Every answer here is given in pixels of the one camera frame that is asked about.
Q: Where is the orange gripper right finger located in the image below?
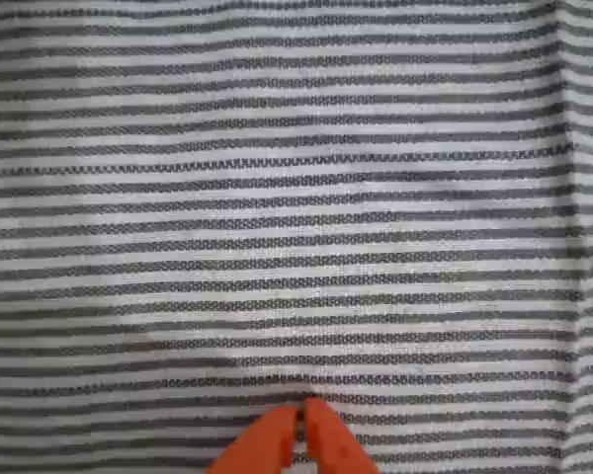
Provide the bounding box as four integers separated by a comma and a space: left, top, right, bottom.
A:
304, 397, 382, 474

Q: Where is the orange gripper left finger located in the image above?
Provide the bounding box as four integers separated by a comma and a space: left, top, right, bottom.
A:
206, 404, 298, 474

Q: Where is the striped grey cloth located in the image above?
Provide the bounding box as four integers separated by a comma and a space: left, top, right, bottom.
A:
0, 0, 593, 474

